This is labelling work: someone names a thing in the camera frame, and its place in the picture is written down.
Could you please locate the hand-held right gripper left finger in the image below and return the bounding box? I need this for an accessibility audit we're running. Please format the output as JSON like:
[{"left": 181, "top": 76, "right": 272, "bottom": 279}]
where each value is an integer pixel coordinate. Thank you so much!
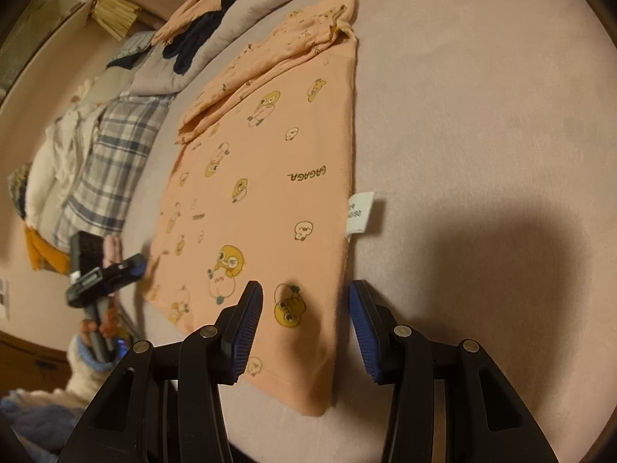
[{"left": 57, "top": 280, "right": 265, "bottom": 463}]

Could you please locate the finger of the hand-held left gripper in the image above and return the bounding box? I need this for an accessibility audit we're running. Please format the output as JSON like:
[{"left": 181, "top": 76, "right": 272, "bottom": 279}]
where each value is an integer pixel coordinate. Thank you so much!
[{"left": 103, "top": 253, "right": 148, "bottom": 296}]

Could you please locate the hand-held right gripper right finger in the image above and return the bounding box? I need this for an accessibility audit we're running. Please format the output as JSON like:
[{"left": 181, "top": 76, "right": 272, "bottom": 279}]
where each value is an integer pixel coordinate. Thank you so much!
[{"left": 348, "top": 279, "right": 563, "bottom": 463}]

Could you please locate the peach cartoon print shirt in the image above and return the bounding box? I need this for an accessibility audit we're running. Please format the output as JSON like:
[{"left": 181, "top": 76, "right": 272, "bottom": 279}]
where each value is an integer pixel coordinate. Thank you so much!
[{"left": 140, "top": 0, "right": 376, "bottom": 418}]

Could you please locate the person's left forearm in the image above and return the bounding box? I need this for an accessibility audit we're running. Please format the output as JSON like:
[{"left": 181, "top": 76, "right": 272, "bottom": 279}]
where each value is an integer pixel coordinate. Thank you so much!
[{"left": 65, "top": 334, "right": 128, "bottom": 399}]

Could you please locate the person's left hand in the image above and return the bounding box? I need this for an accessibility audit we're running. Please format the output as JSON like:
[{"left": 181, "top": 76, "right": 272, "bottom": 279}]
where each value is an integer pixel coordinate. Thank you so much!
[{"left": 78, "top": 299, "right": 132, "bottom": 354}]

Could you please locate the mustard yellow cloth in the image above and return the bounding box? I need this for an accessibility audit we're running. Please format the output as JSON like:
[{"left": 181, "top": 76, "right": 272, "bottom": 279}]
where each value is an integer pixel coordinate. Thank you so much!
[{"left": 24, "top": 226, "right": 72, "bottom": 277}]

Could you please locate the brown wooden drawer unit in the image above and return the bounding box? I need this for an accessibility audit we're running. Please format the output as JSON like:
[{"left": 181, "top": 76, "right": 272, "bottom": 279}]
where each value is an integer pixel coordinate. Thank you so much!
[{"left": 0, "top": 330, "right": 74, "bottom": 392}]

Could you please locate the plaid pillow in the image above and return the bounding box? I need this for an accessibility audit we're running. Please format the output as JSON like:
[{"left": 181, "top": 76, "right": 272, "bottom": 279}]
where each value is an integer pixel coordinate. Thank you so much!
[{"left": 52, "top": 93, "right": 175, "bottom": 252}]

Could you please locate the patterned grey cloth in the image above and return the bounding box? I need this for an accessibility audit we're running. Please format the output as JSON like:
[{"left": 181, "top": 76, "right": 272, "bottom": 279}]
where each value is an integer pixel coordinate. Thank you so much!
[{"left": 7, "top": 161, "right": 34, "bottom": 221}]

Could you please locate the person's blue clothing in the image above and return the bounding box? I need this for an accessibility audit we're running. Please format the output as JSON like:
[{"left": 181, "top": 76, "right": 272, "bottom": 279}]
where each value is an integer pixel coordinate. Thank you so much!
[{"left": 0, "top": 388, "right": 93, "bottom": 463}]

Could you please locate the folded plaid cloth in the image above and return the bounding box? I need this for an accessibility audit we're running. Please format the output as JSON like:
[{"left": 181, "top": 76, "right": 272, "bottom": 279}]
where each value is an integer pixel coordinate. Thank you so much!
[{"left": 106, "top": 31, "right": 156, "bottom": 71}]

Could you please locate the lilac bed sheet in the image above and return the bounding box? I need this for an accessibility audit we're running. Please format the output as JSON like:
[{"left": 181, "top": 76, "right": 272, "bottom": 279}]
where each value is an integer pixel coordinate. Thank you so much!
[{"left": 113, "top": 0, "right": 617, "bottom": 463}]

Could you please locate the dark navy garment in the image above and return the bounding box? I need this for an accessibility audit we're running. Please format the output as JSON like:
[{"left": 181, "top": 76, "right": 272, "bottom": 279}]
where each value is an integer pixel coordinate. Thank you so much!
[{"left": 161, "top": 0, "right": 244, "bottom": 76}]

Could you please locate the straw tassel bundle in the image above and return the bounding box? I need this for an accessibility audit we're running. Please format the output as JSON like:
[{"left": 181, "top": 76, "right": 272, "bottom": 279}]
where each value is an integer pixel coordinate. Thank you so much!
[{"left": 89, "top": 0, "right": 142, "bottom": 42}]

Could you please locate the folded peach garment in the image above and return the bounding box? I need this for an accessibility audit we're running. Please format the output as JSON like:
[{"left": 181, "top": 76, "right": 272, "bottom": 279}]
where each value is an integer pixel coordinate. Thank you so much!
[{"left": 152, "top": 0, "right": 233, "bottom": 45}]

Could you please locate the lilac quilt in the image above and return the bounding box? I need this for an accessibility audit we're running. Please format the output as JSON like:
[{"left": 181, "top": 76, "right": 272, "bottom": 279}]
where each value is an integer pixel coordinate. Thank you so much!
[{"left": 130, "top": 0, "right": 367, "bottom": 96}]

